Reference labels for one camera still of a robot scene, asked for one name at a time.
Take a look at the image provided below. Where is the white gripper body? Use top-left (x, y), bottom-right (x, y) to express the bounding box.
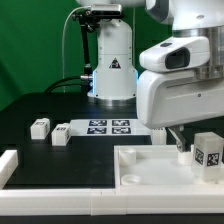
top-left (137, 36), bottom-right (224, 129)

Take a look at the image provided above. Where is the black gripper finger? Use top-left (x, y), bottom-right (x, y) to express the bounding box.
top-left (168, 126), bottom-right (186, 153)

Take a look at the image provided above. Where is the white square tabletop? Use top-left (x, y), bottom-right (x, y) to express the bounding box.
top-left (114, 145), bottom-right (224, 186)

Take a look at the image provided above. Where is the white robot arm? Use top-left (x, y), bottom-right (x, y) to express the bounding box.
top-left (130, 0), bottom-right (224, 152)

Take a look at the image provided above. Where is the white base tag plate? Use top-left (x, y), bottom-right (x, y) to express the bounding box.
top-left (70, 119), bottom-right (150, 136)

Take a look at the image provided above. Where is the white U-shaped obstacle fence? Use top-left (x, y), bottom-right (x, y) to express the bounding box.
top-left (0, 150), bottom-right (224, 216)

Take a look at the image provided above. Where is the black cable bundle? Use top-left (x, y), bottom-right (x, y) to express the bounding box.
top-left (44, 75), bottom-right (91, 94)

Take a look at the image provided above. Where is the black camera stand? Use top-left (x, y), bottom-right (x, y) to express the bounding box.
top-left (72, 9), bottom-right (99, 75)

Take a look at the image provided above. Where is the silver camera on stand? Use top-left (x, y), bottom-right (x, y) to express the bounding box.
top-left (90, 4), bottom-right (122, 16)

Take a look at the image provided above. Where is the white cable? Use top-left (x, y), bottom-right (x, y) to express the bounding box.
top-left (61, 6), bottom-right (88, 94)

